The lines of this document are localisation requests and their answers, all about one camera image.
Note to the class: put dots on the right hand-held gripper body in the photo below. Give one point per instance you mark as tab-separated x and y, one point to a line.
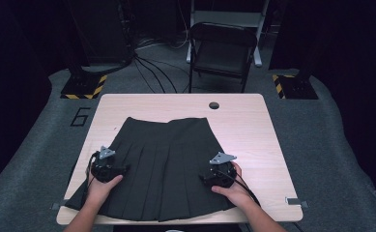
222	175

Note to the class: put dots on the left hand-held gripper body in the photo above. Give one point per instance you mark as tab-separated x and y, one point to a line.
103	167

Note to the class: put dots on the black pleated skirt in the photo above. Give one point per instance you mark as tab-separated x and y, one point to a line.
166	167

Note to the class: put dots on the person's right hand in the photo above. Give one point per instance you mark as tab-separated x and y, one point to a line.
235	193

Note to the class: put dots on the person's left hand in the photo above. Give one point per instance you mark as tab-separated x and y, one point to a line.
103	190

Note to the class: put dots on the black stand base striped tape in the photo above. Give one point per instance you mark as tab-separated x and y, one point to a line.
84	87
296	87

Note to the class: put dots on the black folding chair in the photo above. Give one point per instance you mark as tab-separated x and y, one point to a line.
222	54

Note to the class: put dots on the dark curtain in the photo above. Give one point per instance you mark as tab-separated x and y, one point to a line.
353	64
11	80

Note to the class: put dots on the black equipment rack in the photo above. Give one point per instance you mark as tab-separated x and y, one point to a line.
98	29

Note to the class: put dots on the grey table edge bracket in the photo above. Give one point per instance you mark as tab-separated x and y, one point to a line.
295	201
60	205

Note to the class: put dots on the white metal desk frame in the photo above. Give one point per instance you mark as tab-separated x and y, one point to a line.
227	16

